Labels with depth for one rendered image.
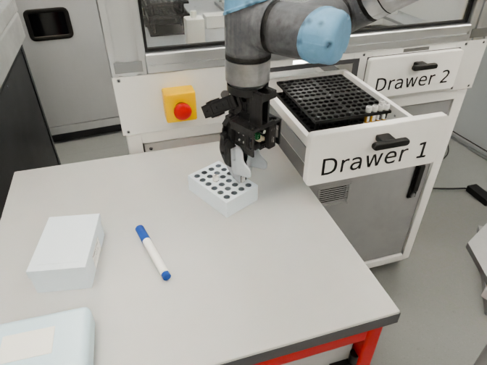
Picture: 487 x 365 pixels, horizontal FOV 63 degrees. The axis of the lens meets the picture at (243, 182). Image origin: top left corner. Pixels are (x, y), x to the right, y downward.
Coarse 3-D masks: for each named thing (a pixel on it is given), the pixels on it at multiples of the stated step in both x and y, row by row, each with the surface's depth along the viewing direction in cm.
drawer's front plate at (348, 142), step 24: (384, 120) 74; (408, 120) 74; (432, 120) 76; (312, 144) 71; (336, 144) 72; (360, 144) 74; (432, 144) 80; (312, 168) 74; (336, 168) 76; (360, 168) 77; (384, 168) 79
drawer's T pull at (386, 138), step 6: (378, 138) 73; (384, 138) 72; (390, 138) 72; (396, 138) 72; (402, 138) 72; (372, 144) 71; (378, 144) 70; (384, 144) 71; (390, 144) 71; (396, 144) 72; (402, 144) 72; (408, 144) 72; (378, 150) 71
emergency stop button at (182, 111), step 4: (180, 104) 88; (184, 104) 88; (176, 108) 88; (180, 108) 88; (184, 108) 88; (188, 108) 89; (176, 112) 88; (180, 112) 88; (184, 112) 89; (188, 112) 89; (176, 116) 89; (180, 116) 89; (184, 116) 89; (188, 116) 90
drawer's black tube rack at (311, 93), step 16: (288, 80) 98; (304, 80) 98; (320, 80) 98; (336, 80) 98; (288, 96) 91; (304, 96) 90; (320, 96) 90; (336, 96) 91; (352, 96) 90; (368, 96) 91; (304, 112) 84; (320, 112) 83; (336, 112) 84; (320, 128) 84
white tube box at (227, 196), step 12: (204, 168) 85; (216, 168) 85; (192, 180) 82; (204, 180) 82; (228, 180) 82; (204, 192) 80; (216, 192) 78; (228, 192) 78; (240, 192) 78; (252, 192) 79; (216, 204) 78; (228, 204) 76; (240, 204) 78; (228, 216) 78
